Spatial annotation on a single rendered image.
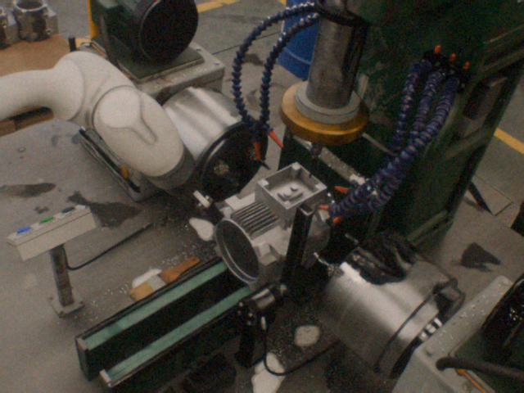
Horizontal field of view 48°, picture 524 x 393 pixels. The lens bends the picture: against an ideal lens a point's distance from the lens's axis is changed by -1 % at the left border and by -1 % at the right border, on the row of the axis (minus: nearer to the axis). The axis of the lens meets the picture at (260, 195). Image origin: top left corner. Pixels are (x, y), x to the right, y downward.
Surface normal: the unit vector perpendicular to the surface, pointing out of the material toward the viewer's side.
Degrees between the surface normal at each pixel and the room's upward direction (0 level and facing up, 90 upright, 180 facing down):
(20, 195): 0
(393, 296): 32
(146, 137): 83
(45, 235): 54
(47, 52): 0
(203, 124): 24
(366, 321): 66
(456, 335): 0
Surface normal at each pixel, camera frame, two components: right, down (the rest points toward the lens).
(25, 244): 0.59, 0.05
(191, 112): -0.21, -0.49
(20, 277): 0.11, -0.71
